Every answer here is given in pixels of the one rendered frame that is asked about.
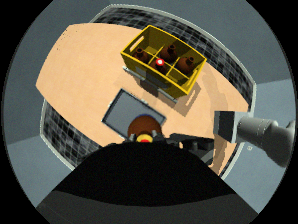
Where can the yellow divided crate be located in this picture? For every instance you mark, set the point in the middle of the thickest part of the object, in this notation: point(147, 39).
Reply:
point(153, 39)

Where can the brown bottle with blue band and red cap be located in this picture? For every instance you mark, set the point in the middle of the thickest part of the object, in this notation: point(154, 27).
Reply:
point(159, 66)

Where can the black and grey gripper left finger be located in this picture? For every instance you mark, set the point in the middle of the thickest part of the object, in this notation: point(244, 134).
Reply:
point(132, 138)

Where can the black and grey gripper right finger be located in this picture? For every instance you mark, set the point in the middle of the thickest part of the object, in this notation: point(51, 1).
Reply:
point(201, 146)

